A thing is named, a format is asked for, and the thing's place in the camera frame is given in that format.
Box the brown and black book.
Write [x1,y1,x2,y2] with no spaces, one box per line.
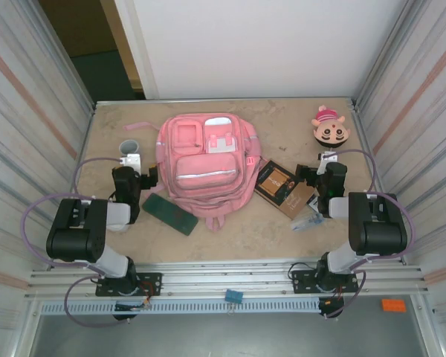
[253,159,315,220]

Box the dark green notebook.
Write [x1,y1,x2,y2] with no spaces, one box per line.
[141,192,199,237]

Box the clear pen packet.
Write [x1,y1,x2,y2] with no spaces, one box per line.
[290,208,326,232]

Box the pink student backpack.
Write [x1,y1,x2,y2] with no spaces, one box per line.
[123,113,263,232]

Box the grey plastic cup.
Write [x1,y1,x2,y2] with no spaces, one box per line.
[118,138,141,157]

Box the pink cartoon plush toy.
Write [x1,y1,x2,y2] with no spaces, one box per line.
[311,104,355,149]

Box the blue binder clip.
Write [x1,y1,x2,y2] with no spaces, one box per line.
[224,289,244,315]

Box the orange plastic block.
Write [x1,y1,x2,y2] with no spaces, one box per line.
[381,298,408,312]

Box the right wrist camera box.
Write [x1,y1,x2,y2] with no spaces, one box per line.
[317,150,339,175]

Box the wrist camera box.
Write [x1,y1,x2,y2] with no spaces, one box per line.
[119,151,142,169]
[317,150,339,175]

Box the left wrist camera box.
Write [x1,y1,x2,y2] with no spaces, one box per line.
[119,151,142,169]

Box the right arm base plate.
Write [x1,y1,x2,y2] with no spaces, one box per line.
[290,270,359,295]

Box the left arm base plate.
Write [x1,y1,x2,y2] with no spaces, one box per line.
[95,272,163,298]

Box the aluminium mounting rail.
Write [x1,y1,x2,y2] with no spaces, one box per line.
[24,260,430,300]

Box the white slotted cable duct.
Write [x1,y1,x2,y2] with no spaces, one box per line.
[39,300,320,316]

